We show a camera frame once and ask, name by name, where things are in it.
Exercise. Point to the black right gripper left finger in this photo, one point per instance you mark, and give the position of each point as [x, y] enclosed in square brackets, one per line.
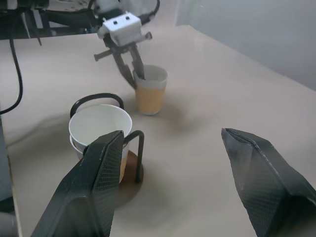
[81, 192]

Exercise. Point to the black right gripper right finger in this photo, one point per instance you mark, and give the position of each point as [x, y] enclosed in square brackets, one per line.
[269, 187]

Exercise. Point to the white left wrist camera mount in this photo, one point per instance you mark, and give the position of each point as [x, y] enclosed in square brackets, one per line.
[121, 28]

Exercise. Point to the dark background frame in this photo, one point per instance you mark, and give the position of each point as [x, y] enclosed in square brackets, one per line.
[61, 24]

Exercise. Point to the dark grey panel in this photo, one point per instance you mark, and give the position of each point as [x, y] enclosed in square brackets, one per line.
[3, 153]

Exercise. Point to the grey round tube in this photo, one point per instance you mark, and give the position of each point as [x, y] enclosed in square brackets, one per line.
[7, 225]

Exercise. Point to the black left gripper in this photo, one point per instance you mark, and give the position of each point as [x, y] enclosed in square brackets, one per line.
[119, 50]

